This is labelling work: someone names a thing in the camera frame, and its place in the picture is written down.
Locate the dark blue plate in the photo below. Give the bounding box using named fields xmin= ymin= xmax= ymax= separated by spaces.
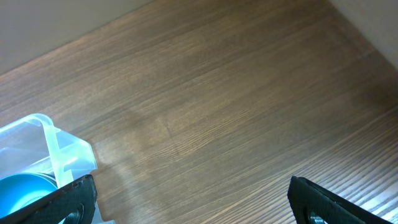
xmin=1 ymin=173 xmax=58 ymax=218

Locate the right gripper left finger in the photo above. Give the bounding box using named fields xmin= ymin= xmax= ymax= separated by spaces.
xmin=1 ymin=175 xmax=97 ymax=224

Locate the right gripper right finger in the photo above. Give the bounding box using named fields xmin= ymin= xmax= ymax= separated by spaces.
xmin=287 ymin=176 xmax=391 ymax=224

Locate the clear plastic storage bin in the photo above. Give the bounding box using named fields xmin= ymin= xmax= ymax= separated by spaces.
xmin=1 ymin=113 xmax=106 ymax=224

